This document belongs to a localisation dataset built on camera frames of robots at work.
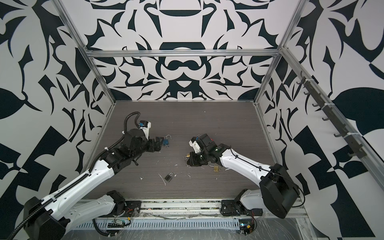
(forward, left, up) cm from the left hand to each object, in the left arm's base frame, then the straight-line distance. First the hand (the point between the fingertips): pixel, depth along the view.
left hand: (155, 134), depth 77 cm
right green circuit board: (-38, -43, -22) cm, 61 cm away
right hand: (-11, -15, -11) cm, 22 cm away
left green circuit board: (-35, +16, -18) cm, 43 cm away
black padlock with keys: (-15, -5, -20) cm, 26 cm away
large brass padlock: (-11, -32, -20) cm, 39 cm away
